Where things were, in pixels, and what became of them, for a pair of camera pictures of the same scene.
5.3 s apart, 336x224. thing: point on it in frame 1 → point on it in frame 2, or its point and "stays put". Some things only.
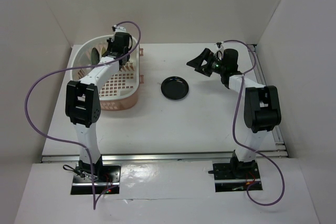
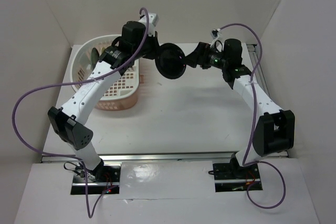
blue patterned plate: (95, 56) stays put
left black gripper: (109, 44) → (154, 47)
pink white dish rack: (121, 91) stays put
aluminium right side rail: (261, 77) stays put
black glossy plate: (175, 87) → (170, 61)
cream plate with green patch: (103, 50) stays put
